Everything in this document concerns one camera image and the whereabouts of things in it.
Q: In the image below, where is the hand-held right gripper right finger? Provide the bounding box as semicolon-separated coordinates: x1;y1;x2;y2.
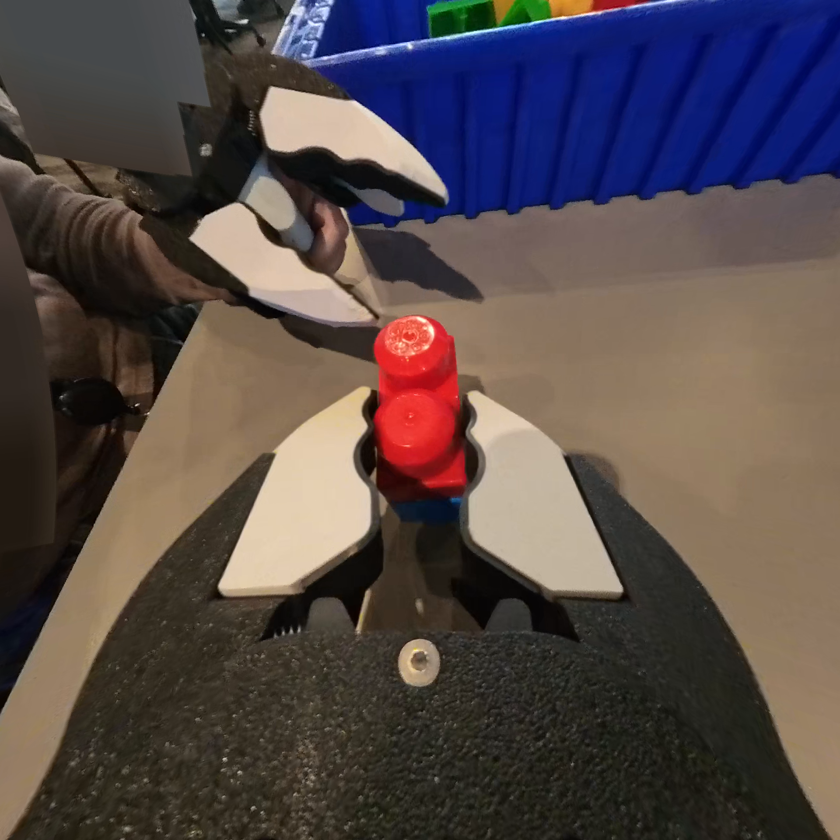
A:
459;390;624;602

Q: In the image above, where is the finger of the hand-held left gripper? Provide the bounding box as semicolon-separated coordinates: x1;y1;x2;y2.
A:
189;200;383;328
258;85;450;217

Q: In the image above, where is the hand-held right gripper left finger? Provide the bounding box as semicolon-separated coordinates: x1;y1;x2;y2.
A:
217;386;389;599

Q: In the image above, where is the blue mega block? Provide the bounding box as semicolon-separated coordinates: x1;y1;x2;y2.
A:
394;495;463;524

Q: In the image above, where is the red two-stud mega block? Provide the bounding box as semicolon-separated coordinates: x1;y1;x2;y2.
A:
373;315;470;506

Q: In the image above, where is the pile of coloured mega blocks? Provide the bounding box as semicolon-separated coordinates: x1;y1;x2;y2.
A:
427;0;651;38

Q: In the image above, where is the blue ribbed plastic bin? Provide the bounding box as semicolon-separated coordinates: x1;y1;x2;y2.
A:
272;0;840;227

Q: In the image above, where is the person's left forearm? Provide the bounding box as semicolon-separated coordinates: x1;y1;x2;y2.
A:
0;154;244;309

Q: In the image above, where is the person's left hand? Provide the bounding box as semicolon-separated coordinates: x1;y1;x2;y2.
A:
289;177;352;274

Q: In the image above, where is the black chair base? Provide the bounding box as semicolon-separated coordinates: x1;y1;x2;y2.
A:
190;0;270;53

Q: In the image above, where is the person's torso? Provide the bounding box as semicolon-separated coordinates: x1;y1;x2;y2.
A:
0;272;201;618

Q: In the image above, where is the black badge reel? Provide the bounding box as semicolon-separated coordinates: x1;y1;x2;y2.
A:
51;377;148;427

